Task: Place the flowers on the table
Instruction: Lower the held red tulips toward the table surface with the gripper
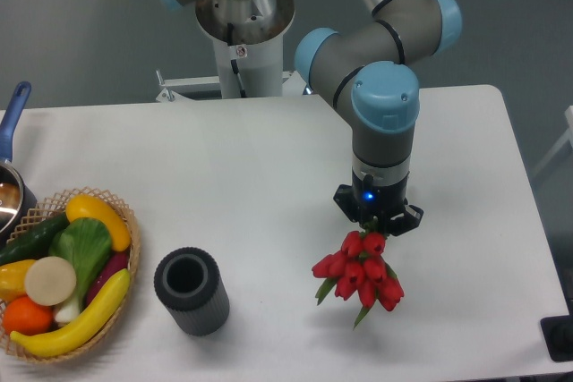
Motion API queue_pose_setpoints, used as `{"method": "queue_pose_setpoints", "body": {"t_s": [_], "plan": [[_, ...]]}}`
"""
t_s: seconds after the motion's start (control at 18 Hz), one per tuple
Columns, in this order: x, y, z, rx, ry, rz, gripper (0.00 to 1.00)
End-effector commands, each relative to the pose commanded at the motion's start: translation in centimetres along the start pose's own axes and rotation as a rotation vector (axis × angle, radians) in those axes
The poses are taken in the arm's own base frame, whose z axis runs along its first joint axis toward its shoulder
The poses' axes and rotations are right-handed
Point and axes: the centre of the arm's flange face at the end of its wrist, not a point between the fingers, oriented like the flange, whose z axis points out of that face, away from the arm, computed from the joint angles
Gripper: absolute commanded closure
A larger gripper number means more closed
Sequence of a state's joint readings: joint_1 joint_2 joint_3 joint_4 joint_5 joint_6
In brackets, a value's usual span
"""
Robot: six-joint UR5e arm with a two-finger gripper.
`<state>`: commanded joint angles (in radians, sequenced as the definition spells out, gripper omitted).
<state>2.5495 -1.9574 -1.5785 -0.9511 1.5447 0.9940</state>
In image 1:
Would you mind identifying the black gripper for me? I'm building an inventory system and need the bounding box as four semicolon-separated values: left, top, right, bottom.
333;173;423;236

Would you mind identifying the red tulip bouquet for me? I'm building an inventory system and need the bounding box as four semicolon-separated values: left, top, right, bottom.
312;218;405;327

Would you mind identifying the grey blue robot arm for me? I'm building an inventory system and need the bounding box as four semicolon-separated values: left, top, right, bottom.
162;0;462;236

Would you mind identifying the dark grey ribbed vase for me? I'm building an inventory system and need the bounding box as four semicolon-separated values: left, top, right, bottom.
154;247;230;336

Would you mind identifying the black device at edge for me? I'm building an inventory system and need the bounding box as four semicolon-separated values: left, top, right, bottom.
540;315;572;362

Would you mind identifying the purple sweet potato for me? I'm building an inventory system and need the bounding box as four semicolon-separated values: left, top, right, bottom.
84;251;129;306

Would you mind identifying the green bok choy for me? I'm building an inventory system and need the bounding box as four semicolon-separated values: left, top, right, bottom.
48;217;112;327

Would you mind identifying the long yellow banana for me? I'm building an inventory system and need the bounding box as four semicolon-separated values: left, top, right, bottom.
10;268;131;358

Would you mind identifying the woven wicker basket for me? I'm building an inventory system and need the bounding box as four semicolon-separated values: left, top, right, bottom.
1;187;141;363

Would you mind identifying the beige round slice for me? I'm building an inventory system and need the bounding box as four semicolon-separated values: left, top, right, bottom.
24;257;77;306

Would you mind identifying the dark green cucumber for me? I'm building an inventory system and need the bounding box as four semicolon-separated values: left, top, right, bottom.
1;213;69;266

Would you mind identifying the small yellow pepper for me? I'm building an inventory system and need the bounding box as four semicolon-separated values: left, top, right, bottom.
0;259;36;302

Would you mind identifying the orange fruit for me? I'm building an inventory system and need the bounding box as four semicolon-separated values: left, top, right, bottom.
2;296;53;335

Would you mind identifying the white frame at right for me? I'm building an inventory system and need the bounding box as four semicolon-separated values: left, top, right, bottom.
532;106;572;183

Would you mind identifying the blue handled saucepan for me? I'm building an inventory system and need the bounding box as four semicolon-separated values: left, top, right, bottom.
1;81;37;247

